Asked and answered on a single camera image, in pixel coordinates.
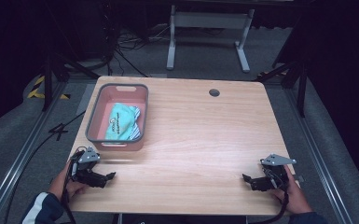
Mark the teal cloth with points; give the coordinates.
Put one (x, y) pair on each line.
(119, 121)

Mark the blue white striped cloth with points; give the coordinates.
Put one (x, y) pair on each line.
(136, 126)

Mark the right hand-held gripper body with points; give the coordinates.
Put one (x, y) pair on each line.
(275, 177)

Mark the black tripod stand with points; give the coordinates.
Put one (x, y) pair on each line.
(47, 81)
(301, 90)

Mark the person's right hand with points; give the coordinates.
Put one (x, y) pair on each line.
(295, 197)

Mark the pink basket with grey rim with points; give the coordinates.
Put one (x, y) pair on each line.
(105, 102)

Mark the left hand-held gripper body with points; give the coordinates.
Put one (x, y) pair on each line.
(85, 172)

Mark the person's left hand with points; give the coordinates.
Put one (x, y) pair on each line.
(59, 186)

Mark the yellow black floor tape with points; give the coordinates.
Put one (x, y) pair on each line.
(34, 92)

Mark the white metal desk frame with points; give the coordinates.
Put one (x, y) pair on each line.
(209, 20)

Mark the aluminium floor rail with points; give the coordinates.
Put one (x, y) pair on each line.
(320, 155)
(18, 161)

